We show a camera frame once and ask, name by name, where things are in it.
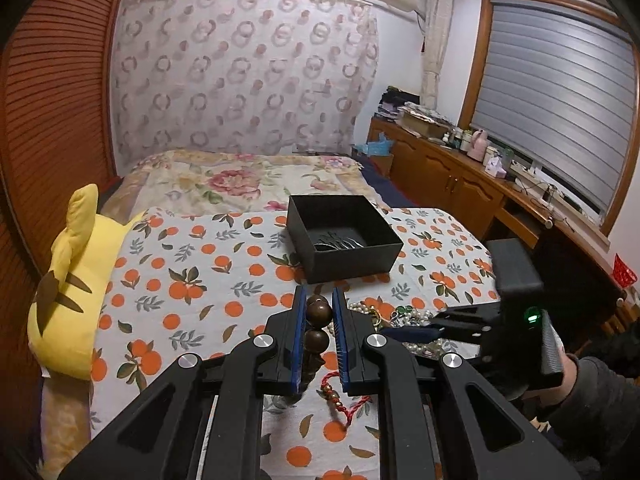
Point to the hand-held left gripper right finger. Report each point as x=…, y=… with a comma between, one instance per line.
x=341, y=345

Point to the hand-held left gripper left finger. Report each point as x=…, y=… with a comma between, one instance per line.
x=299, y=345

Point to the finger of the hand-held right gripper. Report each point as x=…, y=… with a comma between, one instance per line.
x=415, y=334
x=465, y=314

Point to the black box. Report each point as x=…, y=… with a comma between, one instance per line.
x=345, y=265

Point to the person's right forearm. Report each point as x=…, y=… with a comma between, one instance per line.
x=600, y=410

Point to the green bead jewelry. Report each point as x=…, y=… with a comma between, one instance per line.
x=402, y=312

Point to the silver jewelry piece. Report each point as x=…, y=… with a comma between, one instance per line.
x=340, y=244

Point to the person's right hand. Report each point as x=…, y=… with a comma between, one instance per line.
x=569, y=375

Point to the red basket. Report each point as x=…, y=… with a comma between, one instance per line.
x=625, y=272

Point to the small pink box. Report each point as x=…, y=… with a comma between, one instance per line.
x=496, y=166

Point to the orange fruit print blanket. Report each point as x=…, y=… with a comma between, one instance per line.
x=200, y=280

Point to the long wooden cabinet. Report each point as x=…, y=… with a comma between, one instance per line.
x=450, y=170

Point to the pink bottle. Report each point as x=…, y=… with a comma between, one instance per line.
x=477, y=142

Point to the dark blue bed sheet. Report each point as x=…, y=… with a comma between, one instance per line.
x=385, y=185

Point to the floral quilt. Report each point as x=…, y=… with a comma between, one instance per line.
x=225, y=180

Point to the grey window blind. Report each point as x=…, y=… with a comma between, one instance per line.
x=560, y=100

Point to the pile of papers and boxes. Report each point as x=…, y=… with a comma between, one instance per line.
x=425, y=117

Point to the blue plastic bag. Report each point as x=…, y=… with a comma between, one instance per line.
x=375, y=147

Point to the stack of dark clothes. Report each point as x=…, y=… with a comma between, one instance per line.
x=397, y=102

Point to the yellow plush toy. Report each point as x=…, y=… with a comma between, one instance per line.
x=75, y=300

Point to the narrow pale curtain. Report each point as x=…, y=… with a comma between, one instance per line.
x=436, y=45

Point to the slatted wooden wardrobe door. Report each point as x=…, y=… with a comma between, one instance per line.
x=55, y=135

